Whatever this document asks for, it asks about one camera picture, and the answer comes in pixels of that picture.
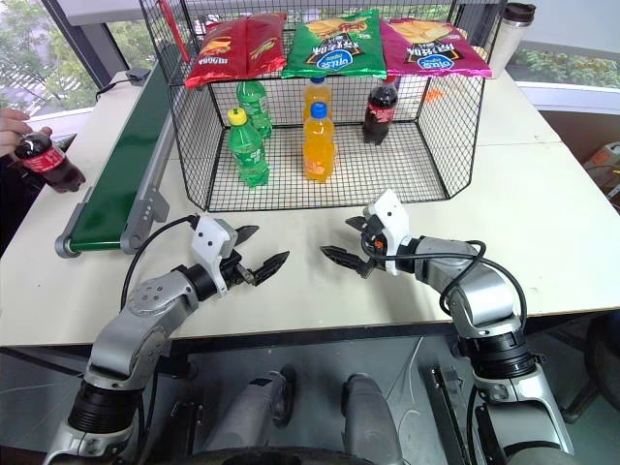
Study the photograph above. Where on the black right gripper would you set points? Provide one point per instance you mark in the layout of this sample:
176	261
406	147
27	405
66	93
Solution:
374	247

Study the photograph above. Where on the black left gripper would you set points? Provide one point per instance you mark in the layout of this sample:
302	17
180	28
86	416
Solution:
233	271

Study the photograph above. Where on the cola bottle red label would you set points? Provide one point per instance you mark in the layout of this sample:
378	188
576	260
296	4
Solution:
380	116
48	162

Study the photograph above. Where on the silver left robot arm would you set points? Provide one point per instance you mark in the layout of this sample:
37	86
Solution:
145	319

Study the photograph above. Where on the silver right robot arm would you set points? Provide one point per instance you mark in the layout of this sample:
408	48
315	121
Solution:
484	295

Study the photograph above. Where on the dark rounded robot base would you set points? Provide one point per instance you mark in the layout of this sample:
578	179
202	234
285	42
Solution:
286	459

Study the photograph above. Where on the green conveyor belt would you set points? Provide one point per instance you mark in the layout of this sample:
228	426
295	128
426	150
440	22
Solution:
126	164

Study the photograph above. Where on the person's bare hand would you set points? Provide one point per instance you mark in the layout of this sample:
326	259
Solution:
10	127

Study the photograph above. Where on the orange soda bottle blue cap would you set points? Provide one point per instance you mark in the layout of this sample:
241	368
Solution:
317	94
319	155

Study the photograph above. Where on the green soda bottle yellow cap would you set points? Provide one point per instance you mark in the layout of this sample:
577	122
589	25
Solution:
248	155

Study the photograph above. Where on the grey left robot leg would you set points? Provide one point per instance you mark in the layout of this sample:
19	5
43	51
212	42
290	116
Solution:
252	412

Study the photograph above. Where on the grey robot leg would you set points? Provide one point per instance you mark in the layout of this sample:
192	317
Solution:
368	421
252	412

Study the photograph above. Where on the small orange object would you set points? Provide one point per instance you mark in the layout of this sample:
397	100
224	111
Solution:
434	94

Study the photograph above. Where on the grey right robot leg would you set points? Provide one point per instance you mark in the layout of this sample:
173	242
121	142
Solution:
368	421

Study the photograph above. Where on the green chip bag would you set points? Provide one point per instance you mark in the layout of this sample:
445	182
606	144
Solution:
334	48

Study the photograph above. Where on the red chip bag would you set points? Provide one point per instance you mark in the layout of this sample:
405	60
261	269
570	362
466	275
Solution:
232	48

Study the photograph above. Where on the magenta chip bag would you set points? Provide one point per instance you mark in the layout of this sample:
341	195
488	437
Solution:
431	48

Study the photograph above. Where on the grey power adapter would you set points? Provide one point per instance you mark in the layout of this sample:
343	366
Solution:
138	76

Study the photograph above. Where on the red rod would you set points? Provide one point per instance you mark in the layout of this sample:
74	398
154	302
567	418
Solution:
175	31

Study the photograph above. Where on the person's dark clothing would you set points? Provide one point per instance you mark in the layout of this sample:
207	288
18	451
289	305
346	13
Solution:
12	198

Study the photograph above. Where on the white tumbler with dark lid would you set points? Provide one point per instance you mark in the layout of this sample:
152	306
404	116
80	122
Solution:
508	39

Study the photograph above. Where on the cardboard box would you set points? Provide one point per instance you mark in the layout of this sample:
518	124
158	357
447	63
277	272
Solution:
603	162

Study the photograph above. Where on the black chair base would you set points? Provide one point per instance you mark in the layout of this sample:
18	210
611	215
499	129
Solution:
600	363

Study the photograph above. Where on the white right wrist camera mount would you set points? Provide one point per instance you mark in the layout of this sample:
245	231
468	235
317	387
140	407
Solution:
390	215

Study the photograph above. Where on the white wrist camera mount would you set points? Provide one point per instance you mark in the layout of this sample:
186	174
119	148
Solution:
209	239
390	215

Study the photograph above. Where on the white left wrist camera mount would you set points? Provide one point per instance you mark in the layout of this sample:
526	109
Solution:
209	239

